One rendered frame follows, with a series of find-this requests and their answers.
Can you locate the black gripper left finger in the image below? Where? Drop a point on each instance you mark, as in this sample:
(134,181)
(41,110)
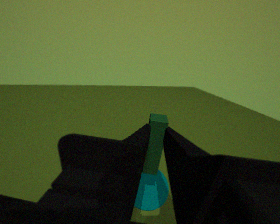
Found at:
(125,158)

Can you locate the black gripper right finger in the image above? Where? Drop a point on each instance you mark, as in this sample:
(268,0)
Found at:
(196,176)

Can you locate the cyan circle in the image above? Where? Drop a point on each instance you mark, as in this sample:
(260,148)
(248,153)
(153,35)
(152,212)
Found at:
(153,191)

